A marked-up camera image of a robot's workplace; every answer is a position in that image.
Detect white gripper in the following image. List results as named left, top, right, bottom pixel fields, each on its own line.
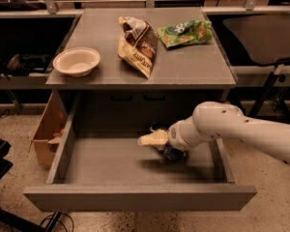
left=137, top=118, right=204, bottom=151

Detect blue chip bag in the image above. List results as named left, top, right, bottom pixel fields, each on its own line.
left=148, top=123, right=189, bottom=162

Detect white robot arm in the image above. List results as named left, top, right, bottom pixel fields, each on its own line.
left=138, top=101, right=290, bottom=165

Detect grey open top drawer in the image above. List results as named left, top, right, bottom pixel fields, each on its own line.
left=23, top=92, right=257, bottom=212

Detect brown chip bag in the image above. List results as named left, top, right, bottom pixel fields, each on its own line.
left=118, top=16, right=158, bottom=78

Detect green chip bag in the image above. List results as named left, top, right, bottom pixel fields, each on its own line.
left=158, top=20, right=213, bottom=48

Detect cardboard box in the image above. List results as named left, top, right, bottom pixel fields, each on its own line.
left=33, top=92, right=68, bottom=168

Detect white bowl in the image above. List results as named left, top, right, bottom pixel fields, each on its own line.
left=52, top=47, right=101, bottom=77

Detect black headphones on shelf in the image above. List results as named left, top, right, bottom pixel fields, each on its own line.
left=0, top=54, right=51, bottom=76

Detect black cable on floor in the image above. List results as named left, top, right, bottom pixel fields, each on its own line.
left=38, top=211, right=75, bottom=232

